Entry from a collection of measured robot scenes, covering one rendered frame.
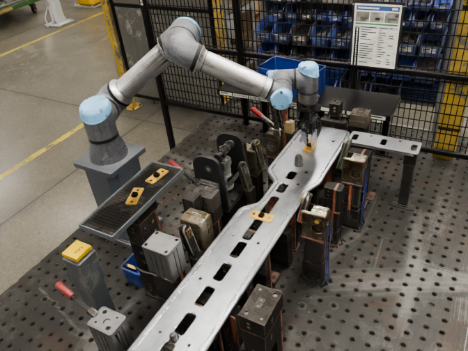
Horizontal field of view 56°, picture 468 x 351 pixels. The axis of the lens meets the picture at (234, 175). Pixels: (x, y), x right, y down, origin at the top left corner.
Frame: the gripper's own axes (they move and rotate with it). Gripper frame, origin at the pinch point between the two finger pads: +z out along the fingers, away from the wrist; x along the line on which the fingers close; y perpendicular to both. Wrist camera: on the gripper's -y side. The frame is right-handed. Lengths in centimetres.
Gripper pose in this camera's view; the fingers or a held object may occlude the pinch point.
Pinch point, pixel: (310, 142)
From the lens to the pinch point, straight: 186.6
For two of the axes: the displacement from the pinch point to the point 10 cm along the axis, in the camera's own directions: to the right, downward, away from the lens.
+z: 1.0, 8.0, 5.9
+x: 8.7, 2.2, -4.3
